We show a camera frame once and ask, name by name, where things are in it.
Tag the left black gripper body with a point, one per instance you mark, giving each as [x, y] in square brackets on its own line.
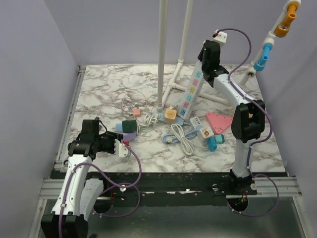
[107, 143]

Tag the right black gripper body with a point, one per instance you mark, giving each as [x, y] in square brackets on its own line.
[199, 57]

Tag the light blue charger plug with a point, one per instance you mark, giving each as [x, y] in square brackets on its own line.
[118, 127]

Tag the purple USB power strip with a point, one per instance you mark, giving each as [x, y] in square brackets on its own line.
[129, 136]

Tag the white multicolour power strip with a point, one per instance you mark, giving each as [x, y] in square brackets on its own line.
[191, 92]

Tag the dark green cube socket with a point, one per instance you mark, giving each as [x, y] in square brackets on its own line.
[129, 126]

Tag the pink charger plug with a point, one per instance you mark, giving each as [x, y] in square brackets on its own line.
[136, 112]

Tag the pink triangular power strip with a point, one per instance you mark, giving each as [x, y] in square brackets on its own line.
[218, 123]

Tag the teal plug adapter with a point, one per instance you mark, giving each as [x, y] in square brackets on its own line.
[219, 138]

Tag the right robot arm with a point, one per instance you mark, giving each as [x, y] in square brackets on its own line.
[248, 119]

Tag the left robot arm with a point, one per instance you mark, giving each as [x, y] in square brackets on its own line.
[69, 216]

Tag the wooden cube socket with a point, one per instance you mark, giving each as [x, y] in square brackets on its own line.
[170, 116]

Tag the blue plug adapter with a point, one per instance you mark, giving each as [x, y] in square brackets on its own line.
[212, 145]

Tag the blue pipe fitting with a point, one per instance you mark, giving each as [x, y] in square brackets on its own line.
[261, 62]

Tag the white USB charger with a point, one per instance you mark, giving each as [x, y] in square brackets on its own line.
[196, 123]

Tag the orange pipe fitting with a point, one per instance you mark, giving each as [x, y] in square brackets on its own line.
[283, 27]

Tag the white cartoon cube adapter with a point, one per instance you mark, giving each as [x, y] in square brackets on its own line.
[204, 134]

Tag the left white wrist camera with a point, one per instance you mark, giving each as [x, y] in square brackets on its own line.
[121, 150]

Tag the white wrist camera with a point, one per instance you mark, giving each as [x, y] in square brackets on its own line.
[121, 150]
[220, 37]

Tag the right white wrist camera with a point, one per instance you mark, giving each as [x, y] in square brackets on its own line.
[220, 37]

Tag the white PVC pipe frame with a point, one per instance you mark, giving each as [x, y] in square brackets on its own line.
[163, 14]

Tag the black metal base rail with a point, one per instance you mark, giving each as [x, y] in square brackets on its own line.
[168, 189]

